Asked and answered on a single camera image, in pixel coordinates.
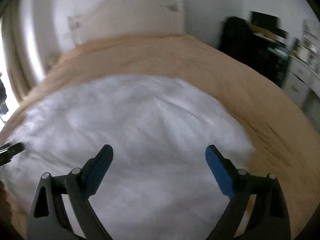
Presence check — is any beige curtain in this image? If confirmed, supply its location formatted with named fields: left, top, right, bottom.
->
left=1, top=0, right=46, bottom=102

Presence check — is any white bed headboard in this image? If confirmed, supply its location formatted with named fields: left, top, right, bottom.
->
left=68, top=0, right=185, bottom=46

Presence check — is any black shelf unit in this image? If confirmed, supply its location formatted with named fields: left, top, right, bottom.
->
left=217, top=11, right=289, bottom=87

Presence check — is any white drawer cabinet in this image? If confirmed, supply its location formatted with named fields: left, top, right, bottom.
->
left=282, top=20, right=319, bottom=127

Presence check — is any mustard yellow bedspread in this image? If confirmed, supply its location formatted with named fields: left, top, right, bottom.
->
left=1, top=34, right=319, bottom=239

